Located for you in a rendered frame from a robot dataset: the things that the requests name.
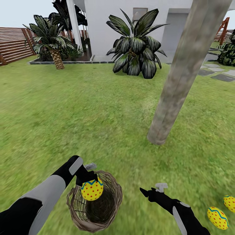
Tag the easter egg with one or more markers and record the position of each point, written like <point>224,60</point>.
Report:
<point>229,202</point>
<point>218,218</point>
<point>93,191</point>

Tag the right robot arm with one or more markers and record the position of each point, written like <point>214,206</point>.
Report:
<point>183,214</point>

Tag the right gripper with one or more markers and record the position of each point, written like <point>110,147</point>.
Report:
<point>154,196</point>

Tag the wicker basket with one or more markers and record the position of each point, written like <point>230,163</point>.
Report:
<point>82,218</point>

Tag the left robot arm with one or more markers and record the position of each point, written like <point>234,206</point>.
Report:
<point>28,214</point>

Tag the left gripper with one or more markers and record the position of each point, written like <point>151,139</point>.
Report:
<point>88,176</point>

